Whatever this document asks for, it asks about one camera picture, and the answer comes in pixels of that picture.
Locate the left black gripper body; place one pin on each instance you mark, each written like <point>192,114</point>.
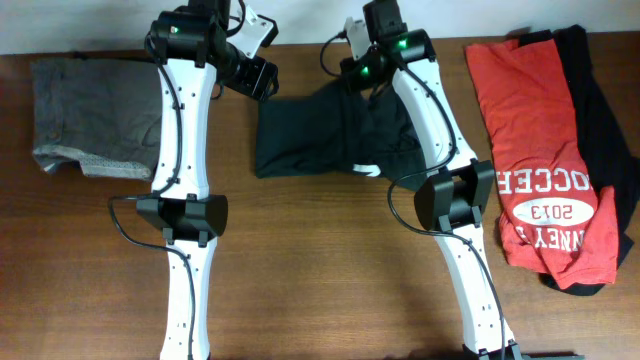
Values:
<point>249,77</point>

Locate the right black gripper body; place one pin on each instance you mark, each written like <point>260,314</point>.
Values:
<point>363,71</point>

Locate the dark green Nike t-shirt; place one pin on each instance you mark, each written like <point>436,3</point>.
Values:
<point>333,130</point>

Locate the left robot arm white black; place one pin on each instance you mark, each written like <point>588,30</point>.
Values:
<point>197,47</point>

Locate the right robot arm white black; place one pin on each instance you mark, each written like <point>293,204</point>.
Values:
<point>456,185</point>

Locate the folded grey shorts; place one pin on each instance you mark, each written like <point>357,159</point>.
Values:
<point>103,115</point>

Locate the red soccer t-shirt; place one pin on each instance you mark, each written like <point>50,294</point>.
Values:
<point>553,221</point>

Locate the black garment under red shirt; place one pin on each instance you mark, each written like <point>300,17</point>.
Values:
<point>599,138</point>

